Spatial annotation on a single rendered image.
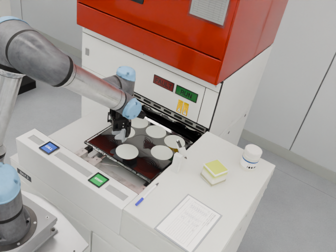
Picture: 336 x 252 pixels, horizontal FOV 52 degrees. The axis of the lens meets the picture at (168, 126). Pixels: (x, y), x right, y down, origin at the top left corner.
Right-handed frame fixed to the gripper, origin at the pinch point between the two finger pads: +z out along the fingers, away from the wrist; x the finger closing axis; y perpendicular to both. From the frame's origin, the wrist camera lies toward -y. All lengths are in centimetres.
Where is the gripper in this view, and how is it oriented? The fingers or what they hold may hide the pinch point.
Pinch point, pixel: (124, 139)
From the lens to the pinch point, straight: 155.8
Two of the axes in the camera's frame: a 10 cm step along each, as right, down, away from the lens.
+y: -8.7, 1.6, -4.6
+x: 4.6, 5.8, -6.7
